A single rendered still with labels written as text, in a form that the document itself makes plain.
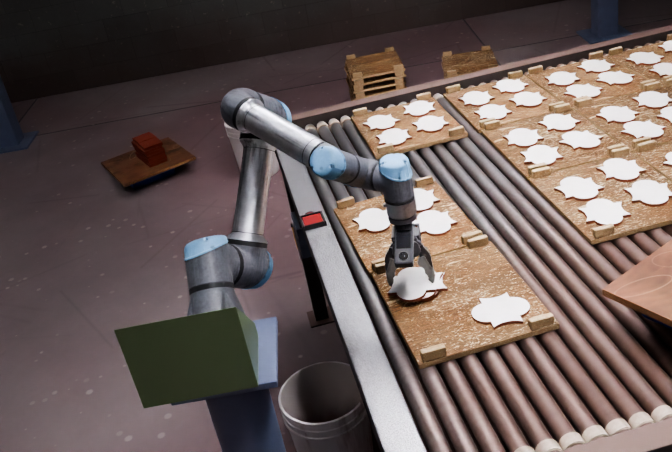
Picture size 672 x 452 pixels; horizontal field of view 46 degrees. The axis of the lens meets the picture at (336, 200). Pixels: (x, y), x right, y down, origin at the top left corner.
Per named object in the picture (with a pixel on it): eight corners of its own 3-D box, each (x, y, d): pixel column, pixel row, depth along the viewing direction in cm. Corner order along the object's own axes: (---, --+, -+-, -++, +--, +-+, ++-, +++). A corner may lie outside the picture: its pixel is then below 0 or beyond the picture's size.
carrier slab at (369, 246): (370, 278, 217) (369, 273, 216) (334, 212, 252) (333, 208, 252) (487, 243, 222) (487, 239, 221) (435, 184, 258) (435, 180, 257)
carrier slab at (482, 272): (419, 369, 181) (418, 364, 180) (372, 277, 217) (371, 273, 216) (559, 328, 185) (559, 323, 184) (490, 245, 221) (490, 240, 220)
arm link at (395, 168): (386, 149, 194) (416, 153, 189) (392, 188, 199) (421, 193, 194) (369, 163, 189) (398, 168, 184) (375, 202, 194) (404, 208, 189)
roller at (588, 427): (594, 465, 155) (594, 447, 153) (363, 121, 326) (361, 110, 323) (617, 458, 155) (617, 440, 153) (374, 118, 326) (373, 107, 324)
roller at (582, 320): (664, 444, 156) (665, 426, 154) (397, 113, 327) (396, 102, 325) (687, 438, 157) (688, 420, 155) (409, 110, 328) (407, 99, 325)
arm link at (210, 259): (178, 292, 202) (172, 241, 206) (214, 294, 213) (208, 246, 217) (212, 280, 196) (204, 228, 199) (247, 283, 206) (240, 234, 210)
